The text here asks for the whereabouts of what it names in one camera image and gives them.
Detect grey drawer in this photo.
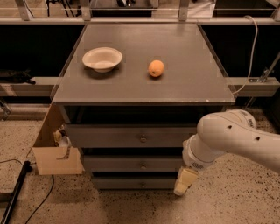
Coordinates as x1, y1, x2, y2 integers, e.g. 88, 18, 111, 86
93, 178, 176, 190
83, 156, 183, 172
65, 124, 196, 148

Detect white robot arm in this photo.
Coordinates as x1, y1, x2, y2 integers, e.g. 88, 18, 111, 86
174, 109, 280, 196

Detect grey bottom drawer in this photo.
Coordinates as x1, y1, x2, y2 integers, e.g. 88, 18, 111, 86
93, 178, 176, 190

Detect grey drawer cabinet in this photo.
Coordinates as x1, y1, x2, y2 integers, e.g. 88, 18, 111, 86
52, 23, 235, 180

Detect grey top drawer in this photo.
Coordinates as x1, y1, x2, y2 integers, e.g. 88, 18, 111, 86
65, 124, 196, 148

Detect orange fruit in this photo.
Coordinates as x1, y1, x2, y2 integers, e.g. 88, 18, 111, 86
148, 60, 165, 78

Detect crumpled items in box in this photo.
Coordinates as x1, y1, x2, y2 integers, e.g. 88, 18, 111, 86
53, 126, 71, 147

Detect cardboard box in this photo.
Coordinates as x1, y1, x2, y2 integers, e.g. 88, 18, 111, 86
31, 104, 84, 175

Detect white bowl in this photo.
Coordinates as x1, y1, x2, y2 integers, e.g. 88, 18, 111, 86
82, 47, 123, 73

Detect black bar on floor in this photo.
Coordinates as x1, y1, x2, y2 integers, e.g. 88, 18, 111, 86
0, 161, 32, 224

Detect black object on ledge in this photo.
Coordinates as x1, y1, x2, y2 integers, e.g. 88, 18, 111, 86
0, 69, 36, 85

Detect white cable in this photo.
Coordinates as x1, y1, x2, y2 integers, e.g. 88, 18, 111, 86
232, 15, 259, 95

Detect metal bracket strut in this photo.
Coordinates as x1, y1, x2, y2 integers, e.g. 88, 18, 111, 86
245, 52, 280, 109

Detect black floor cable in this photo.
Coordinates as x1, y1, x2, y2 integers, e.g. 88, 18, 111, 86
0, 158, 55, 224

